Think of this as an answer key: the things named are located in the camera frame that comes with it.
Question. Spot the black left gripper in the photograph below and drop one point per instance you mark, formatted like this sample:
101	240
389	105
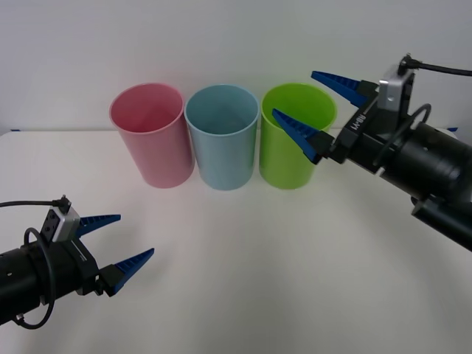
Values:
73	269

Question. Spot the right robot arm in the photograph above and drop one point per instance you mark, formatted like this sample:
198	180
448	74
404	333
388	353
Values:
435	162

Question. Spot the pale blue plastic waste bin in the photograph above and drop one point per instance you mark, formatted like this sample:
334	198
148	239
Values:
225	162

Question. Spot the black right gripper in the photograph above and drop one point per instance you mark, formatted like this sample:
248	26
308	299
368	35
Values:
365	144

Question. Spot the green plastic waste bin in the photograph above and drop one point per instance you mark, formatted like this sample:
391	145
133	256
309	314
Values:
284	166

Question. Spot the pink plastic waste bin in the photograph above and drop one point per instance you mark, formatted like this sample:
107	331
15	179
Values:
158	158

